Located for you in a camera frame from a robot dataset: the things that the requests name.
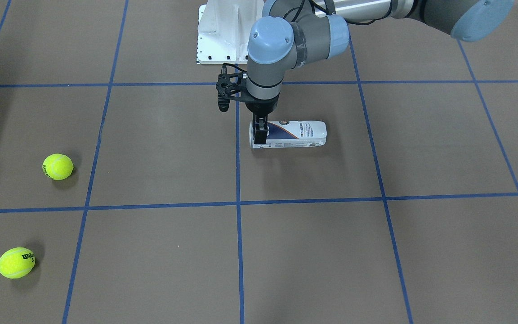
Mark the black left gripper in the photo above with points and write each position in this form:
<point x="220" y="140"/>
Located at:
<point x="262" y="108"/>

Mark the clear tennis ball can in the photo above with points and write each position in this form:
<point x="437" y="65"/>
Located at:
<point x="292" y="134"/>

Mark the yellow Wilson tennis ball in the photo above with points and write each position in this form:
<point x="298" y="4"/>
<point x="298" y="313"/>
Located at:
<point x="17" y="262"/>

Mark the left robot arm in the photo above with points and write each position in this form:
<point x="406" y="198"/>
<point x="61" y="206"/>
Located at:
<point x="292" y="33"/>

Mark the blue tape strip lengthwise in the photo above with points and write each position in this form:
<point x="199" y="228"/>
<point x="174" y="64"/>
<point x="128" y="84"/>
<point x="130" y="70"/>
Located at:
<point x="239" y="221"/>

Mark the blue tape strip crosswise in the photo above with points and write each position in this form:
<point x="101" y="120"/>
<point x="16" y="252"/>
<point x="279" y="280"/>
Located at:
<point x="256" y="202"/>

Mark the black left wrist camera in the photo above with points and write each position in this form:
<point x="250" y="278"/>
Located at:
<point x="231" y="86"/>

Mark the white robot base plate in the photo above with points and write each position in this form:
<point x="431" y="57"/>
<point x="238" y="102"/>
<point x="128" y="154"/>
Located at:
<point x="224" y="28"/>

